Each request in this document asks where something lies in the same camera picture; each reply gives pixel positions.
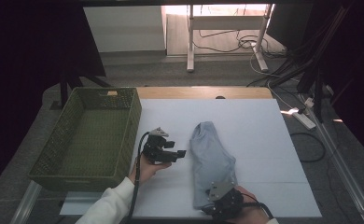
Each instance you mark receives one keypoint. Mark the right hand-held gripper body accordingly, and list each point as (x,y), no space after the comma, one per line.
(226,202)

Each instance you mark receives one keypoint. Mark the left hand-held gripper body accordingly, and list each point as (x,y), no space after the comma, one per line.
(156,152)

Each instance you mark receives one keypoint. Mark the light blue knit vest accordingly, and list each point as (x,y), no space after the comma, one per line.
(211,155)

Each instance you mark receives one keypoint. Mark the green woven basket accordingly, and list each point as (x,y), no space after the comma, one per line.
(93,140)

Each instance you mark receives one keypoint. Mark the person's left hand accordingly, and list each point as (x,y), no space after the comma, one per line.
(147,172)

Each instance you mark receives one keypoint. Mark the person's right hand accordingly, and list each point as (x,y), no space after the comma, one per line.
(250,214)

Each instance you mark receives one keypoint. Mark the white table mat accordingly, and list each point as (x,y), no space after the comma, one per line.
(264,124)

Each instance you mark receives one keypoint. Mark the black floor stand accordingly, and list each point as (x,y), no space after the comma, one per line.
(64,90)

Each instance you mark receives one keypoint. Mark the white power strip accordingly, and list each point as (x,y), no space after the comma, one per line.
(304,121)

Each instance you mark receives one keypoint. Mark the white cabinet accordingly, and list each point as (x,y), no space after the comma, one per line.
(124,28)

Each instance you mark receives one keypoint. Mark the white plug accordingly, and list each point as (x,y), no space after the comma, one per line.
(309,102)

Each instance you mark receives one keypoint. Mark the black upright stand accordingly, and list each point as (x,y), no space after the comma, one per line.
(318,93)

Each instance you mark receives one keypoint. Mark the dark curtain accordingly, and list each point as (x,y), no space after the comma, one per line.
(21,62)
(357,77)

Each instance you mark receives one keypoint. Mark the dark monitor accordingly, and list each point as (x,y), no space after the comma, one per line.
(289,25)

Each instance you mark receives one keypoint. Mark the long aluminium rail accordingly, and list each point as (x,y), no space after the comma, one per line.
(342,168)

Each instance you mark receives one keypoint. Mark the white desk frame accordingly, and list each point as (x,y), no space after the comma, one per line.
(226,22)

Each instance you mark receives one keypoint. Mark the short aluminium rail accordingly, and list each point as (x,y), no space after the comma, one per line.
(27,202)

